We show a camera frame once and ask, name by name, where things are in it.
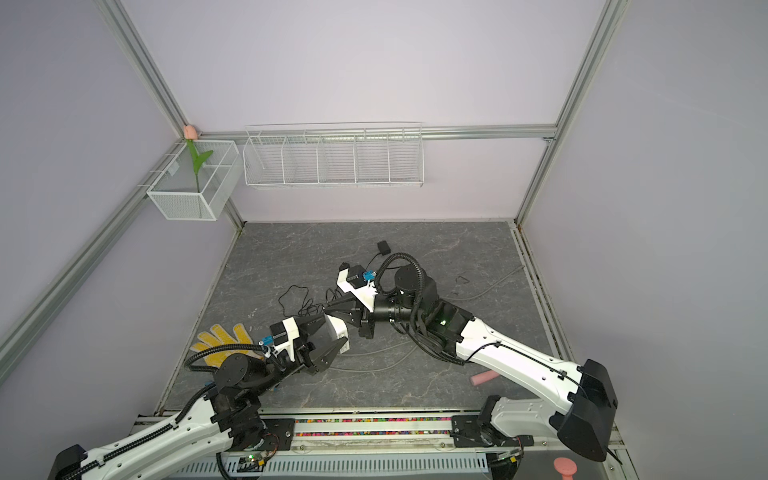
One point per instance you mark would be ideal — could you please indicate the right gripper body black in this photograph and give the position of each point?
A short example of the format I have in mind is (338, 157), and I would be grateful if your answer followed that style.
(368, 321)

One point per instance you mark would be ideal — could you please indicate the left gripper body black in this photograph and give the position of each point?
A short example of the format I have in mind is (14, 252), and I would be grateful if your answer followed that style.
(303, 351)

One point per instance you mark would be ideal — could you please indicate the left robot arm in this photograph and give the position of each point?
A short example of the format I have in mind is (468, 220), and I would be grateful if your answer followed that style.
(223, 415)

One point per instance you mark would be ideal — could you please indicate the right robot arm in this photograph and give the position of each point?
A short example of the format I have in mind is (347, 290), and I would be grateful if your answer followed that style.
(581, 399)

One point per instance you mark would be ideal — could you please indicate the black power brick far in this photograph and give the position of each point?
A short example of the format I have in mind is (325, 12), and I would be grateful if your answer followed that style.
(384, 248)

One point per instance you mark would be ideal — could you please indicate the yellow work glove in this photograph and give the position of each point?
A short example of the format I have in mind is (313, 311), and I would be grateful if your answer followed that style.
(218, 336)

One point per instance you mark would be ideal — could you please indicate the pink purple toy shovel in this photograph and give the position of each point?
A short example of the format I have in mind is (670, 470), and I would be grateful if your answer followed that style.
(483, 377)

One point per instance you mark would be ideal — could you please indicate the white mesh basket small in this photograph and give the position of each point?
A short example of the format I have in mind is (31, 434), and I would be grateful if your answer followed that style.
(174, 191)

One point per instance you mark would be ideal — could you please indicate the artificial tulip flower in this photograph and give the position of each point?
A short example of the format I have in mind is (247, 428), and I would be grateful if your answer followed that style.
(199, 158)

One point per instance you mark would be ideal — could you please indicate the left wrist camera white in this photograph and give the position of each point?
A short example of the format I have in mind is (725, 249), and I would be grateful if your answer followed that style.
(282, 336)

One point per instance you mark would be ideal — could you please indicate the black power cord tangled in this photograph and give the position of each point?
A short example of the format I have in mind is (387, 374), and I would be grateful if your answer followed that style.
(298, 301)

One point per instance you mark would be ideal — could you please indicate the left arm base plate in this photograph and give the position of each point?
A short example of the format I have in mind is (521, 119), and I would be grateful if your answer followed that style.
(269, 434)

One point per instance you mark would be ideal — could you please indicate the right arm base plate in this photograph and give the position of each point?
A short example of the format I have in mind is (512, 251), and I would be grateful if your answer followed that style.
(467, 431)

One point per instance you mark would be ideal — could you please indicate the white wire basket long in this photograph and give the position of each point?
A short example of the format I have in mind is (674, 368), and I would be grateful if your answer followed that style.
(334, 154)

